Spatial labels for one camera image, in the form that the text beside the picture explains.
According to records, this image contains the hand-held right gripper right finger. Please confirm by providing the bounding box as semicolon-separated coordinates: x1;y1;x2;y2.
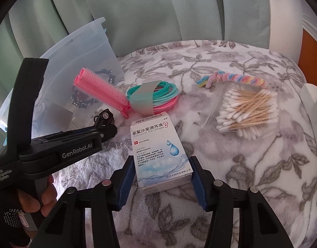
190;156;294;248

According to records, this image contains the person's left hand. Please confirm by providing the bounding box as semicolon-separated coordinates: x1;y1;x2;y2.
0;175;59;248

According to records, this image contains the pale green curtain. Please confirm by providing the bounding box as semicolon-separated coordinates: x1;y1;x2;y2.
0;0;275;124

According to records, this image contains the bag of cotton swabs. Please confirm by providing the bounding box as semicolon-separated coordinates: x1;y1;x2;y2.
201;81;281;141

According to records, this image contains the pink hair roller clip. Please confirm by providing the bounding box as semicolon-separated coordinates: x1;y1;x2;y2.
75;68;133;119

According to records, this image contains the rainbow twisted hair tie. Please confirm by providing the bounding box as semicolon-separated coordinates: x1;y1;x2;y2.
196;70;269;89

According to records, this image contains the white blue medicine box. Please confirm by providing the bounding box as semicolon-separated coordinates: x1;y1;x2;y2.
130;112;194;193

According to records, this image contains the grey floral blanket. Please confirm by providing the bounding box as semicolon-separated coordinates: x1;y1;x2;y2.
32;40;317;248

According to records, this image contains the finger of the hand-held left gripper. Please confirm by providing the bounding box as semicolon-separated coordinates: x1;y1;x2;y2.
43;126;101;140
32;124;118;148

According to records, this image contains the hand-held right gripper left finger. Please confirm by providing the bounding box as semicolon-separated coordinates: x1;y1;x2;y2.
37;156;137;248

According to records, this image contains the black toy car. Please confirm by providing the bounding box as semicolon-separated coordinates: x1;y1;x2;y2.
93;108;115;130

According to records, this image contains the clear plastic container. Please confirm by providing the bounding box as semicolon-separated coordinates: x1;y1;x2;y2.
0;17;125;145

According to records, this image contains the wooden bed frame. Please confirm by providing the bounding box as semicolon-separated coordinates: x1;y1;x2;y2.
298;28;315;69

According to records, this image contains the teal pink hair tie bundle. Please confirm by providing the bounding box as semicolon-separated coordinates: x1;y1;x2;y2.
126;81;180;116

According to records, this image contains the black beaded hair band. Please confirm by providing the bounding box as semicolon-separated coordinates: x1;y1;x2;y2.
71;67;116;109

